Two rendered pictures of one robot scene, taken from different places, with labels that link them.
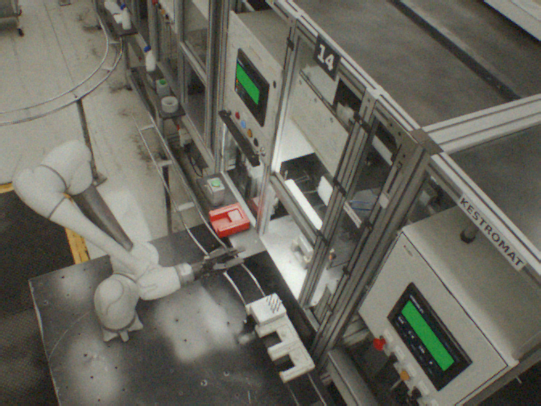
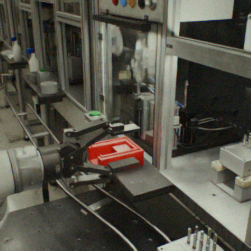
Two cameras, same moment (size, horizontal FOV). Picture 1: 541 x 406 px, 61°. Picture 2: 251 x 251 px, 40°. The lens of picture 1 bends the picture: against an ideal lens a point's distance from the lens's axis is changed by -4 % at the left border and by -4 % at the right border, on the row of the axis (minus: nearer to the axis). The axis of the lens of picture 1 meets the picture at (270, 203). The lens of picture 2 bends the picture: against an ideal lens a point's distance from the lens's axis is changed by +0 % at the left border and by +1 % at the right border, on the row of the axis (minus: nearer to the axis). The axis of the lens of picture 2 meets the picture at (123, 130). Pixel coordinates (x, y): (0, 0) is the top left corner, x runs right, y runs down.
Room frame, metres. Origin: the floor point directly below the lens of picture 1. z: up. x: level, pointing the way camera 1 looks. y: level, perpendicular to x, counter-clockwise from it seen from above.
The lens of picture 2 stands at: (0.36, -0.01, 1.47)
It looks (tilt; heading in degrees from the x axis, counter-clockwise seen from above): 23 degrees down; 9
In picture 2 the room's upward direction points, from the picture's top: straight up
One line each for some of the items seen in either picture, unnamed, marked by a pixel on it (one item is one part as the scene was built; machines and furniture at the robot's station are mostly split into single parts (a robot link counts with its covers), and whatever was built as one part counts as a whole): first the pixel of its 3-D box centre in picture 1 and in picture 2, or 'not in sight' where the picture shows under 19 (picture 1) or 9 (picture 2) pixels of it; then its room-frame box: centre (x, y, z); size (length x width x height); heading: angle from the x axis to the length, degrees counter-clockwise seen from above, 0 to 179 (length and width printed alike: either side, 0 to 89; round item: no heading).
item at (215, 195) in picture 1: (216, 191); (97, 128); (1.53, 0.27, 0.97); 0.08 x 0.08 x 0.12; 35
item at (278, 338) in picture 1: (278, 338); not in sight; (0.88, -0.14, 0.84); 0.36 x 0.14 x 0.10; 35
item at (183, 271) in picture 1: (183, 275); (26, 168); (0.94, 0.28, 1.12); 0.09 x 0.06 x 0.09; 35
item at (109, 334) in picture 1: (118, 320); not in sight; (0.89, 0.58, 0.71); 0.22 x 0.18 x 0.06; 35
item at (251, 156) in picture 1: (239, 134); (119, 18); (1.52, 0.18, 1.37); 0.36 x 0.04 x 0.04; 35
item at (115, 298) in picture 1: (114, 300); not in sight; (0.92, 0.59, 0.85); 0.18 x 0.16 x 0.22; 168
